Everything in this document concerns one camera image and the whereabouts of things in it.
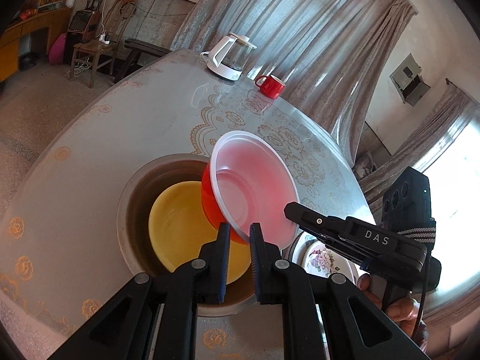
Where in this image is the white plate with rose print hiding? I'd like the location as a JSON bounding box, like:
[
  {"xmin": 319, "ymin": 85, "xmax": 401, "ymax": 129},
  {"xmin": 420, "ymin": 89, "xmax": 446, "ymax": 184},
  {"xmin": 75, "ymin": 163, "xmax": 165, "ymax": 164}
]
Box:
[{"xmin": 288, "ymin": 232, "xmax": 365, "ymax": 284}]

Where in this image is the yellow plastic bowl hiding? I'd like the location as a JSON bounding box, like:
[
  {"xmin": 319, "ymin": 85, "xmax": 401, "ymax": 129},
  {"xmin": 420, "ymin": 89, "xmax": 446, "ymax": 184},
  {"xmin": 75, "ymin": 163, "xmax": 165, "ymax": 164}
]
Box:
[{"xmin": 147, "ymin": 180, "xmax": 252, "ymax": 285}]

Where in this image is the red plastic bowl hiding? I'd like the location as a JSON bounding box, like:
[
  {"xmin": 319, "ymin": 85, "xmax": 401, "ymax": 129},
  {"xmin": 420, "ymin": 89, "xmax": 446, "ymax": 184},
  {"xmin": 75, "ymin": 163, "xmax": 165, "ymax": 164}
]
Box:
[{"xmin": 201, "ymin": 130, "xmax": 299, "ymax": 250}]

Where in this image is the stainless steel bowl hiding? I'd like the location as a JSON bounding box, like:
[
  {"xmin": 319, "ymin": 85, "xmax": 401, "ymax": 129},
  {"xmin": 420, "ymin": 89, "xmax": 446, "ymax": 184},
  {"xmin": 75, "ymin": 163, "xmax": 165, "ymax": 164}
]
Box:
[{"xmin": 116, "ymin": 154, "xmax": 256, "ymax": 318}]

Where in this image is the person right hand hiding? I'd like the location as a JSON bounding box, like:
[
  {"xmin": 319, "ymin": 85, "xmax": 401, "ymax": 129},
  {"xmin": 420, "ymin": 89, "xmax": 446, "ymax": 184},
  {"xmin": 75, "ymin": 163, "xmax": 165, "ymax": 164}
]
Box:
[{"xmin": 356, "ymin": 274, "xmax": 428, "ymax": 339}]

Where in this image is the side window curtain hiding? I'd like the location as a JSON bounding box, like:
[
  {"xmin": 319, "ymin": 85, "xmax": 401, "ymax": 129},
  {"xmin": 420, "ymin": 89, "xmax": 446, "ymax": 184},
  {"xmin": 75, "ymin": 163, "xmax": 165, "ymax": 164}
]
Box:
[{"xmin": 360, "ymin": 82, "xmax": 479, "ymax": 212}]

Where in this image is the red mug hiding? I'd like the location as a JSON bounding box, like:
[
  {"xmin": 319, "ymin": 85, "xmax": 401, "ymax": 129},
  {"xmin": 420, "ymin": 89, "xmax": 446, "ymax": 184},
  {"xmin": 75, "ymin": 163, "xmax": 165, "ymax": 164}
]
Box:
[{"xmin": 255, "ymin": 75, "xmax": 286, "ymax": 99}]

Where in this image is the white glass electric kettle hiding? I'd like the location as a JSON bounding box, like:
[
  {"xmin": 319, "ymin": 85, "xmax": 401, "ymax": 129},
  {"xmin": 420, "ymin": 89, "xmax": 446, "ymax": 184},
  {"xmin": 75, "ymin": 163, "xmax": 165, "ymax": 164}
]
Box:
[{"xmin": 200, "ymin": 33, "xmax": 257, "ymax": 81}]

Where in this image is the grey window curtain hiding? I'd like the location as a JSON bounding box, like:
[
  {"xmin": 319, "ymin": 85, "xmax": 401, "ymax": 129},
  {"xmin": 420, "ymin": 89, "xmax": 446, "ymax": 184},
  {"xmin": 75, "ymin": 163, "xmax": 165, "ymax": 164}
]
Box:
[{"xmin": 171, "ymin": 0, "xmax": 416, "ymax": 164}]

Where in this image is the wooden chair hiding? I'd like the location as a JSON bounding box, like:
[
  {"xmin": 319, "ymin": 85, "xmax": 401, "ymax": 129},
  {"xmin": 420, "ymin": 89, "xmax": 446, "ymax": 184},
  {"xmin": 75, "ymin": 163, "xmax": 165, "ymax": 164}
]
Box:
[{"xmin": 69, "ymin": 0, "xmax": 137, "ymax": 88}]

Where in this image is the pink bag on floor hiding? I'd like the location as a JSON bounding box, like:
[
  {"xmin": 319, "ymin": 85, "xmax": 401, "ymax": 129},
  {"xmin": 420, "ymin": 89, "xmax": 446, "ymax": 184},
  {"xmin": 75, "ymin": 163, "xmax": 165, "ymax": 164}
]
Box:
[{"xmin": 48, "ymin": 33, "xmax": 67, "ymax": 65}]

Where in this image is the orange wooden desk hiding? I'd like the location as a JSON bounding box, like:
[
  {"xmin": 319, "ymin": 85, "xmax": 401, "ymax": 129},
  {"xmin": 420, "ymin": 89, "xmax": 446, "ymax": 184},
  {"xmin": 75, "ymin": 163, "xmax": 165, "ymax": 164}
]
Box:
[{"xmin": 0, "ymin": 7, "xmax": 72, "ymax": 82}]

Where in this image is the wall electrical box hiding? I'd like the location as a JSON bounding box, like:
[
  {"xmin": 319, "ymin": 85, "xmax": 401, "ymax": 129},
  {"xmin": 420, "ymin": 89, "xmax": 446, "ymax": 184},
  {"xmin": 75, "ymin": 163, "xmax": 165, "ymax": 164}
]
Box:
[{"xmin": 390, "ymin": 54, "xmax": 431, "ymax": 107}]

